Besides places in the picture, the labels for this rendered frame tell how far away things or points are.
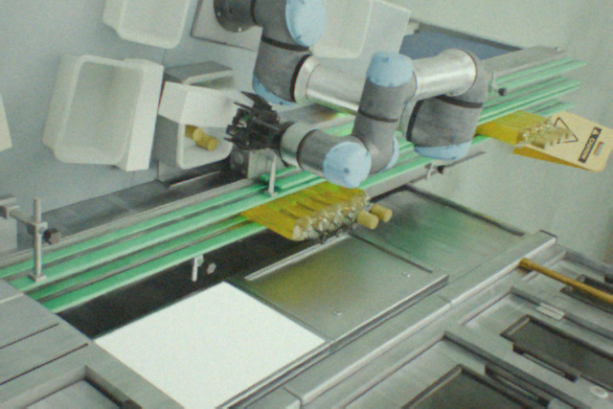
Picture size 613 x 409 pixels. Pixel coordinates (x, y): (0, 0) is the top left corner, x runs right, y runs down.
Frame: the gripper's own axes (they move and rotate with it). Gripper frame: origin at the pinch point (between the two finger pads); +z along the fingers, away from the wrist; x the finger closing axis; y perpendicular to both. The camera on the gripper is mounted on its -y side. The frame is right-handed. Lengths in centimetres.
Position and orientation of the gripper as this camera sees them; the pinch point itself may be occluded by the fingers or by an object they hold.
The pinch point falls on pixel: (221, 110)
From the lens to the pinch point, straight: 163.3
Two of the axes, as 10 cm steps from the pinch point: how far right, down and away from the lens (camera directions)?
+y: -6.0, -0.2, -8.0
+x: -2.8, 9.4, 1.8
